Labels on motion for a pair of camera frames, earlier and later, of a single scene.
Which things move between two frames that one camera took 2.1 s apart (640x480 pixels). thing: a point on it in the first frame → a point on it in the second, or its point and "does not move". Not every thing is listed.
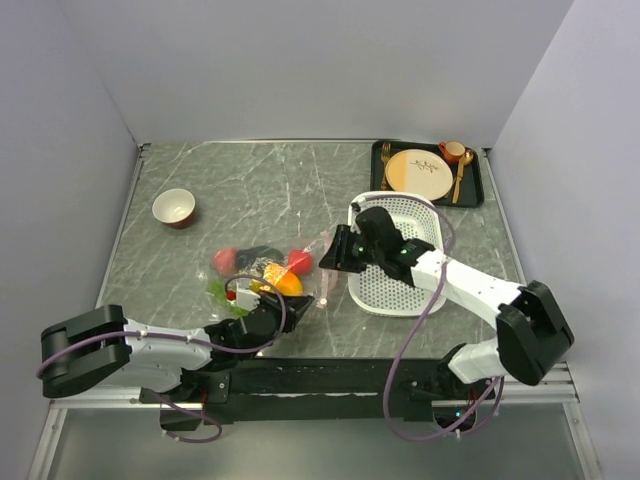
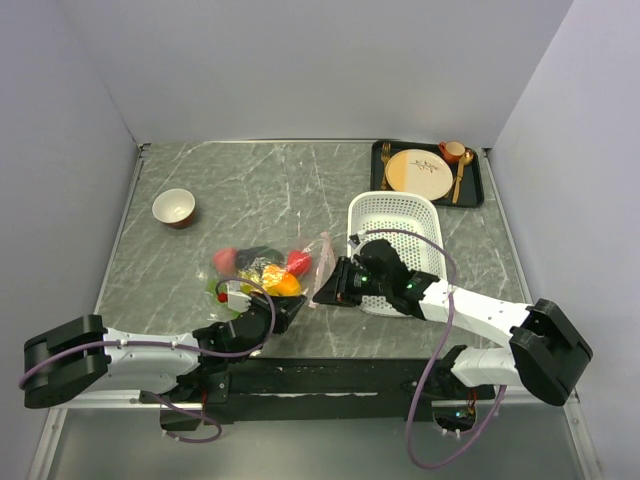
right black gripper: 338,254 → 337,287
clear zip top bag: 239,275 does not move
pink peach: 224,260 does not move
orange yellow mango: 288,283 does not move
